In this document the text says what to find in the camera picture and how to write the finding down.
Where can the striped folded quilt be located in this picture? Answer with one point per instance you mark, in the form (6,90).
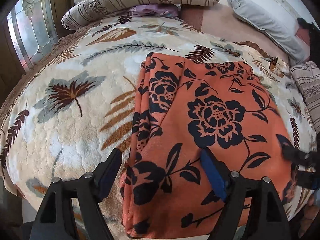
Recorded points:
(306,77)

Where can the stained glass window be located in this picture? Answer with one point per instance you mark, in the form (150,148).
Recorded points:
(32,30)

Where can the orange black floral garment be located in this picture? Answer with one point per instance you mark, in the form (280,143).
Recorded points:
(182,107)

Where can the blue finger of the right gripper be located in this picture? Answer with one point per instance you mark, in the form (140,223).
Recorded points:
(291,152)

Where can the purple cloth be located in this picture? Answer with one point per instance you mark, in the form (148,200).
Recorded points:
(158,10)

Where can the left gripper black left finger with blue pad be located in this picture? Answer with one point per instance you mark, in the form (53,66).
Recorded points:
(55,218)

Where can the grey blue pillow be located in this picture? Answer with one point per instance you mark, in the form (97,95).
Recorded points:
(253,14)

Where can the pink brown bed sheet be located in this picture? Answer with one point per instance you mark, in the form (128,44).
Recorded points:
(221,21)

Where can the person's right hand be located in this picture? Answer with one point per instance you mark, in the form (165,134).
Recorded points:
(310,213)

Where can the black cloth on headboard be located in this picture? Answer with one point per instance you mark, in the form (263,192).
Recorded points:
(309,33)

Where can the cream leaf pattern blanket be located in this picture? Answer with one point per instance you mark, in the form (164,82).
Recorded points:
(78,104)

